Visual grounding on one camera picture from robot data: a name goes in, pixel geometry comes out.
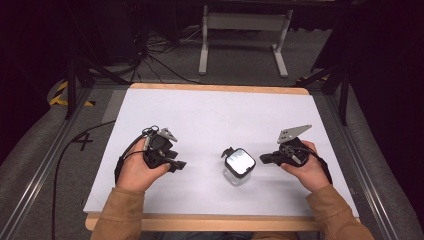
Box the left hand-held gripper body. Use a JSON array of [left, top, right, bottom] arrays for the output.
[[142, 125, 179, 170]]

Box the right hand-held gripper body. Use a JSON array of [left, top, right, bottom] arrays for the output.
[[276, 123, 314, 168]]

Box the person's right hand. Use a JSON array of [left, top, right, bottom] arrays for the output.
[[280, 139, 331, 194]]

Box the person's left hand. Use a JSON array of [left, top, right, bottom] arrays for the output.
[[115, 146, 172, 193]]

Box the clear square jar black lid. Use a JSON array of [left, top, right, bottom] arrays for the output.
[[220, 146, 257, 187]]

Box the white table sheet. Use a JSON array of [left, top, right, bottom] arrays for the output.
[[82, 87, 360, 219]]

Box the black metal stand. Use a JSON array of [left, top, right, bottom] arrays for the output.
[[292, 62, 352, 127], [64, 54, 132, 121]]

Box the yellow black hazard tape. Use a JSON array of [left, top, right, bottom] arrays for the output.
[[48, 80, 97, 108]]

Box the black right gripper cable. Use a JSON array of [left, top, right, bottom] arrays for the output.
[[304, 145, 334, 185]]

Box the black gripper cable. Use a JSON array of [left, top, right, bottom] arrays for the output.
[[113, 125, 160, 185], [304, 145, 334, 185]]

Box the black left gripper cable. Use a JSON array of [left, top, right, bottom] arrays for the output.
[[113, 125, 160, 185]]

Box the aluminium floor rail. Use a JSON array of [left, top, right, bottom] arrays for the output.
[[324, 94, 401, 240], [0, 87, 94, 240]]

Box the long black floor cable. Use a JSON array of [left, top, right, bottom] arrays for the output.
[[50, 120, 117, 240]]

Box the bundle of floor cables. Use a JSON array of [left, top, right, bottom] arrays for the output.
[[109, 23, 209, 86]]

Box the white metal desk frame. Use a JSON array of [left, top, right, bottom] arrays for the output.
[[198, 4, 295, 80]]

